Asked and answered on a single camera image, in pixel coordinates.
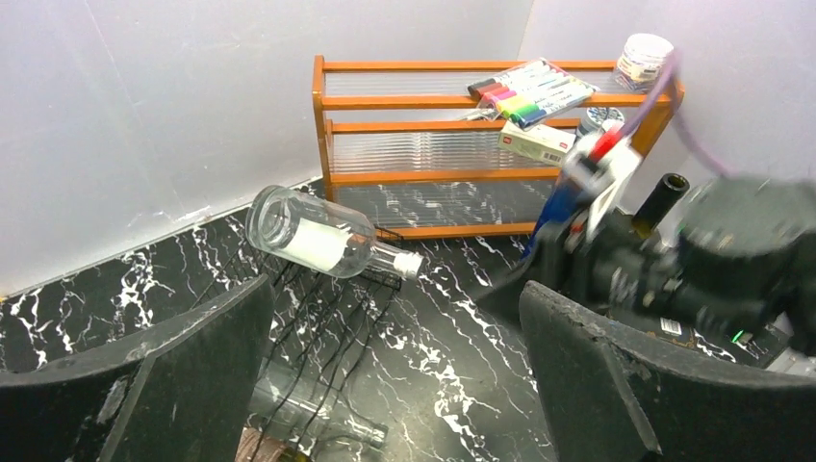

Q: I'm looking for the blue glass bottle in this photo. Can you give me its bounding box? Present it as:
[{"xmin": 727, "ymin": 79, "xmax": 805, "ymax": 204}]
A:
[{"xmin": 521, "ymin": 172, "xmax": 587, "ymax": 260}]

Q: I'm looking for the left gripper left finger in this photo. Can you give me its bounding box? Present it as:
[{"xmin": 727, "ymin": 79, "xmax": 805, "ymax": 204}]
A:
[{"xmin": 1, "ymin": 275, "xmax": 273, "ymax": 461}]

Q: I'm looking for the black wire wine rack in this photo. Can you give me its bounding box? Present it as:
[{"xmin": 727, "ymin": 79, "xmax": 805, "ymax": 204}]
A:
[{"xmin": 192, "ymin": 227, "xmax": 403, "ymax": 461}]

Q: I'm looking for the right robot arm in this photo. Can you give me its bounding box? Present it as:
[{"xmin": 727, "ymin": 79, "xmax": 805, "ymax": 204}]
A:
[{"xmin": 475, "ymin": 176, "xmax": 815, "ymax": 356}]

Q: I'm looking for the small white carton box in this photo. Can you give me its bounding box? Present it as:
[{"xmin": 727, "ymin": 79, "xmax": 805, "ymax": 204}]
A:
[{"xmin": 497, "ymin": 121, "xmax": 576, "ymax": 167}]

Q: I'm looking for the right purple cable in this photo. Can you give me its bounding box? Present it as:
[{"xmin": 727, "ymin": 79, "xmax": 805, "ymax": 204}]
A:
[{"xmin": 621, "ymin": 50, "xmax": 734, "ymax": 180}]

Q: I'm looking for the large clear glass bottle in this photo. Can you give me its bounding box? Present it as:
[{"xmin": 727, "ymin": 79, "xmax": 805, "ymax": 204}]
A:
[{"xmin": 244, "ymin": 185, "xmax": 424, "ymax": 279}]

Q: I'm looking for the blue white tape roll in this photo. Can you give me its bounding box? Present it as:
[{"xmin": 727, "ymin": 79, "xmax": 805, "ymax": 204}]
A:
[{"xmin": 574, "ymin": 107, "xmax": 625, "ymax": 139}]

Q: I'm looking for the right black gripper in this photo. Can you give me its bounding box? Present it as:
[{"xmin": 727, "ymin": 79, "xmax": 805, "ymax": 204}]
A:
[{"xmin": 474, "ymin": 211, "xmax": 638, "ymax": 325}]

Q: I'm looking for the brown book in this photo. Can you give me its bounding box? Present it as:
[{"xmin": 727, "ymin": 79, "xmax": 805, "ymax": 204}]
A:
[{"xmin": 627, "ymin": 315, "xmax": 789, "ymax": 369}]

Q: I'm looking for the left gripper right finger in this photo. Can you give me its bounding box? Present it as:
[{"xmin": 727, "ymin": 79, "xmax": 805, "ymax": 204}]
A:
[{"xmin": 519, "ymin": 281, "xmax": 815, "ymax": 461}]

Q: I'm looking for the orange wooden shelf rack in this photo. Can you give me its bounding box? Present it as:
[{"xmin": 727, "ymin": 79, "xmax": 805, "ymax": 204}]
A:
[{"xmin": 311, "ymin": 54, "xmax": 686, "ymax": 241}]

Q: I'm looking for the coloured marker pen set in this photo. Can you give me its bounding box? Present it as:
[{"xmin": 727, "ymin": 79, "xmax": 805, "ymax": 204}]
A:
[{"xmin": 467, "ymin": 59, "xmax": 599, "ymax": 131}]

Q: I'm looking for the dark olive wine bottle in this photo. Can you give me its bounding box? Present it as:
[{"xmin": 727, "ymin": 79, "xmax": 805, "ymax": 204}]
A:
[{"xmin": 630, "ymin": 173, "xmax": 690, "ymax": 239}]

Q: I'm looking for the clear plastic jar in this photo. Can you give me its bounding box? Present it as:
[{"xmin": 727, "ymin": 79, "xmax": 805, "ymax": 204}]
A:
[{"xmin": 612, "ymin": 33, "xmax": 674, "ymax": 93}]

